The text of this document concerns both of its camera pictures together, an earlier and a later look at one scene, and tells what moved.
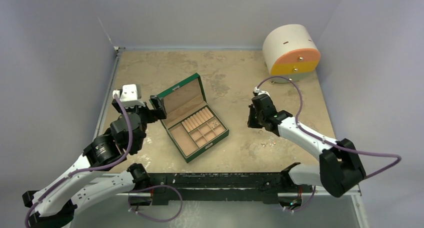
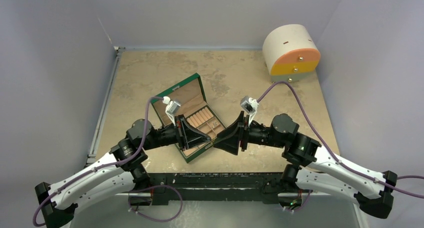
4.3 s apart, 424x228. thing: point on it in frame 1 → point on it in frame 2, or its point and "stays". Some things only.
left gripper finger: [158, 105] → [192, 137]
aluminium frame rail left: [118, 49] stays
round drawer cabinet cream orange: [290, 50] stays
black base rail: [267, 187] stays
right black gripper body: [258, 112] → [245, 134]
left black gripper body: [116, 104] → [175, 134]
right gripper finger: [252, 121] → [228, 139]
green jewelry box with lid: [192, 125] stays
